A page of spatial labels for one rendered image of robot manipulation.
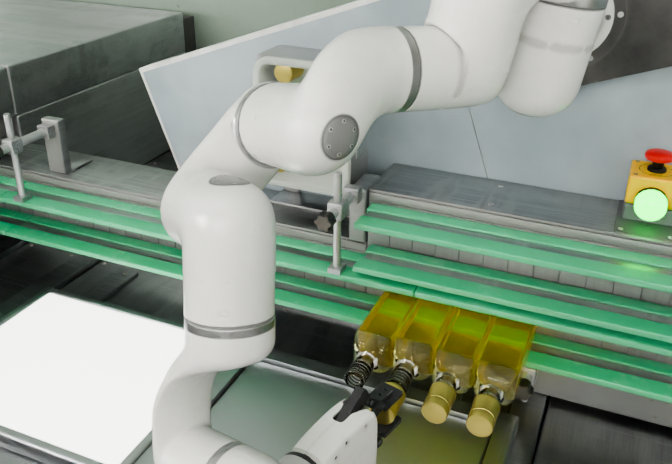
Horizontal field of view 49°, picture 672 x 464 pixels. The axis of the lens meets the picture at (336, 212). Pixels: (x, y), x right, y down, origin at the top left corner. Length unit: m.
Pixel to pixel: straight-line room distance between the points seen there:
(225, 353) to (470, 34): 0.38
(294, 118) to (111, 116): 1.37
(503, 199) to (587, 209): 0.12
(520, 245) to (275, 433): 0.45
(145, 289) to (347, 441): 0.78
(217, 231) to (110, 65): 1.35
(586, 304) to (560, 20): 0.46
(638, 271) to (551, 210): 0.17
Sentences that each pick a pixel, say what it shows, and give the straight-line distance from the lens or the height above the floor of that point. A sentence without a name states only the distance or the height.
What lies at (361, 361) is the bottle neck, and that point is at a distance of 1.02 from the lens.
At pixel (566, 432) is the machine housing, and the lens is 1.23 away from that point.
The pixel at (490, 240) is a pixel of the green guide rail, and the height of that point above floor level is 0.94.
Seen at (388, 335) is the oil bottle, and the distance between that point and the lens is 1.05.
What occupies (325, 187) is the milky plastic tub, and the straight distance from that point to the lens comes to 1.25.
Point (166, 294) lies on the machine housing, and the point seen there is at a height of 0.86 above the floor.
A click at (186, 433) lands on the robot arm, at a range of 0.79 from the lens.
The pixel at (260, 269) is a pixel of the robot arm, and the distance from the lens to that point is 0.66.
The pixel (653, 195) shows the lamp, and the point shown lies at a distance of 1.11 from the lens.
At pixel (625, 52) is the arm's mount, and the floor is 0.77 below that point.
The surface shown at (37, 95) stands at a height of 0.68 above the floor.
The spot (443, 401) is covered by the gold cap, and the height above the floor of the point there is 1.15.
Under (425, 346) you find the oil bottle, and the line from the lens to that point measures 1.03.
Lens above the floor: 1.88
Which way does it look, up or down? 56 degrees down
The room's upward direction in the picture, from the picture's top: 135 degrees counter-clockwise
